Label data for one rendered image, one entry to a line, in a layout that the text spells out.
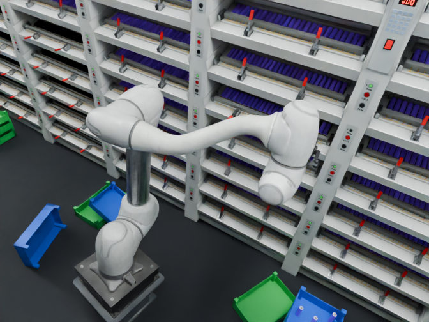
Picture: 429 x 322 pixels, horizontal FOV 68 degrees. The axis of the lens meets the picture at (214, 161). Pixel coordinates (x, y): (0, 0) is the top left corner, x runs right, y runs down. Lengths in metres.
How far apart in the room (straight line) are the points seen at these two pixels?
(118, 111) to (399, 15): 0.90
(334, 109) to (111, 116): 0.82
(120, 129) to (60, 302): 1.19
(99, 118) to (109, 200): 1.20
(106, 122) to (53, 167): 1.66
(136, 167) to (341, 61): 0.87
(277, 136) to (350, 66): 0.50
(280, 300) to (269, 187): 1.16
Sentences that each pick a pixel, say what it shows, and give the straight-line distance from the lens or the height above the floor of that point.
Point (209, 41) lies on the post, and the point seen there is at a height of 1.20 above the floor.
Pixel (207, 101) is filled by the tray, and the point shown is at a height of 0.91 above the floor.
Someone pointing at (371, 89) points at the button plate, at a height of 1.22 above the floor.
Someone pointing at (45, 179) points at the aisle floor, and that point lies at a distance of 2.60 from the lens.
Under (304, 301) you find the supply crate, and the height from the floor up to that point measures 0.32.
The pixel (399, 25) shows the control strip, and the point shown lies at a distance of 1.18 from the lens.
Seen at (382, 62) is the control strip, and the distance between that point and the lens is 1.22.
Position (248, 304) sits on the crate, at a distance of 1.91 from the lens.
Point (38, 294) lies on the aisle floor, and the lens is 2.05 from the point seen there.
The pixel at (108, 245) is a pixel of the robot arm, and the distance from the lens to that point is 1.42.
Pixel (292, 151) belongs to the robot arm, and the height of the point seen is 1.20.
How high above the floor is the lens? 1.71
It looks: 41 degrees down
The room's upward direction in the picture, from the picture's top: 6 degrees clockwise
